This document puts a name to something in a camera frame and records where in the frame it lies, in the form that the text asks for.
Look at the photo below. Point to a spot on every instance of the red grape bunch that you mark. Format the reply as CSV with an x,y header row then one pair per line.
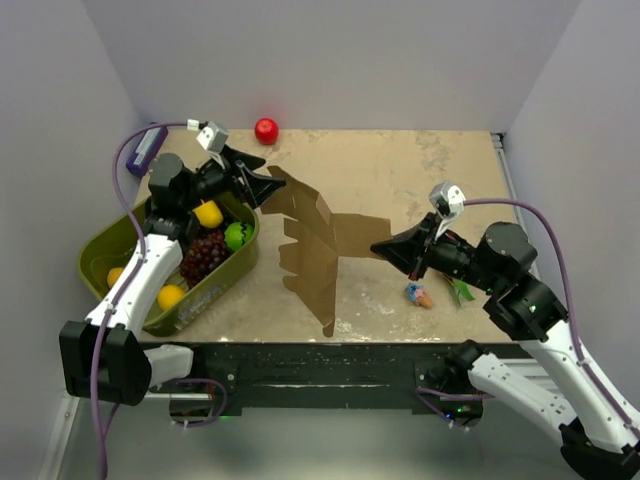
x,y
206,254

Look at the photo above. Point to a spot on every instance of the brown cardboard box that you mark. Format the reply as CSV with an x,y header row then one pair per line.
x,y
319,238

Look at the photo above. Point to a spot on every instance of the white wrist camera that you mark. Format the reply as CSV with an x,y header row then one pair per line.
x,y
448,201
212,137

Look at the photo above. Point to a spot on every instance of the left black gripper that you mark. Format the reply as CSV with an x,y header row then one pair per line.
x,y
255,187

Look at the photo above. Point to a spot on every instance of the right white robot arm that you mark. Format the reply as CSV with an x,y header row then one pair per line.
x,y
594,428

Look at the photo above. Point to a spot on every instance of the orange fruit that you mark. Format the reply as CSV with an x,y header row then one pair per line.
x,y
169,295
113,276

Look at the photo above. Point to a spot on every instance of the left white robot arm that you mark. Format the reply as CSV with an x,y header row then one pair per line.
x,y
102,357

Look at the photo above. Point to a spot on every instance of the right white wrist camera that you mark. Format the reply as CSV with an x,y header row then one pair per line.
x,y
448,201

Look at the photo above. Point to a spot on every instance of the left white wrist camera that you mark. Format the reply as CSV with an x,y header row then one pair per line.
x,y
212,137

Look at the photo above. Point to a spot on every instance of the red apple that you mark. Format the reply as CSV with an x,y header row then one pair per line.
x,y
266,131

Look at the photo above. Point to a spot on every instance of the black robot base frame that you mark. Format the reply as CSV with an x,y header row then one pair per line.
x,y
229,378

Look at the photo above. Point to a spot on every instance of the purple rectangular box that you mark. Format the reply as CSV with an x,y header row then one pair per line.
x,y
145,151

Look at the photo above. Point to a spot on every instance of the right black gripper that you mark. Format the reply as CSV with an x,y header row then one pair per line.
x,y
408,252

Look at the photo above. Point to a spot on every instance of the red dragon fruit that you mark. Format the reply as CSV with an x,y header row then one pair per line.
x,y
459,290

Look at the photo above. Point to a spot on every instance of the yellow mango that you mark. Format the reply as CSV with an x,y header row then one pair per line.
x,y
208,214

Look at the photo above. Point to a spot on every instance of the green striped toy fruit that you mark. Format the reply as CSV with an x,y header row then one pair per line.
x,y
237,234

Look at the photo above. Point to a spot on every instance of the small ice cream toy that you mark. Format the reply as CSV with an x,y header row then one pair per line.
x,y
418,296

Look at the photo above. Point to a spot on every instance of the olive green plastic bin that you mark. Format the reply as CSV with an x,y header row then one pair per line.
x,y
114,245

